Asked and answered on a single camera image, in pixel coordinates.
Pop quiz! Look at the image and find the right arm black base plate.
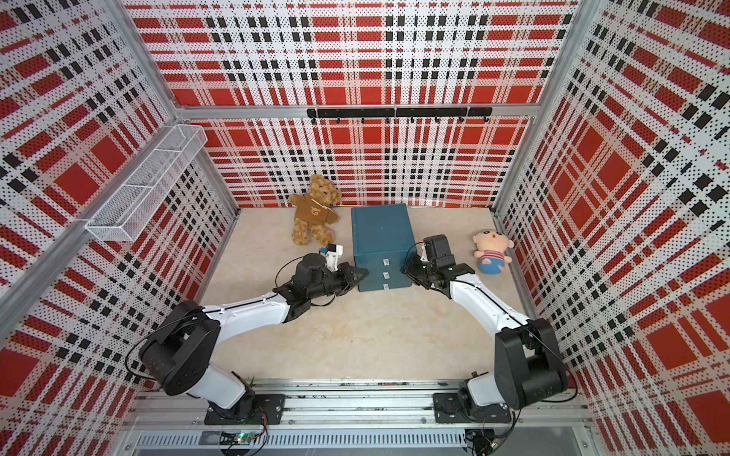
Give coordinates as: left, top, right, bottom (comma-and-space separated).
433, 389, 511, 424

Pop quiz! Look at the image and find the pig plush toy striped shirt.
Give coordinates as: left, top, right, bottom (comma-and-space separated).
473, 231, 514, 275

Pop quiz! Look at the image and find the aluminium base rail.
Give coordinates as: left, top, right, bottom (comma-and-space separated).
112, 379, 602, 455

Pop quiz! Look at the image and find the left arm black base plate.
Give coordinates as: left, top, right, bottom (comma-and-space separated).
203, 393, 286, 426

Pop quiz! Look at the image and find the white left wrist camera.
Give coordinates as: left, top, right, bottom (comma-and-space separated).
319, 243, 343, 273

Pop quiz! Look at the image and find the brown teddy bear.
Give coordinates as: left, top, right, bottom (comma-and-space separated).
289, 175, 341, 246

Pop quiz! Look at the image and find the teal drawer cabinet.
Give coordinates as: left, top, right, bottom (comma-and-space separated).
351, 203, 416, 293

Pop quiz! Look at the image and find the green circuit board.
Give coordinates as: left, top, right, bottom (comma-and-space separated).
220, 431, 260, 447

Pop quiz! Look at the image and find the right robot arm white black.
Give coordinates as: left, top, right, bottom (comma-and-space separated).
401, 235, 570, 410

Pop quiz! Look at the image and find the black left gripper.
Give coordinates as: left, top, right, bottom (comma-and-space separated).
308, 261, 369, 299

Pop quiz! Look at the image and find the black hook rail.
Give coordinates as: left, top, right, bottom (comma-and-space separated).
306, 106, 494, 121

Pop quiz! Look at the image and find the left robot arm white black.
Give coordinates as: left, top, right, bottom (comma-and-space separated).
139, 254, 369, 422

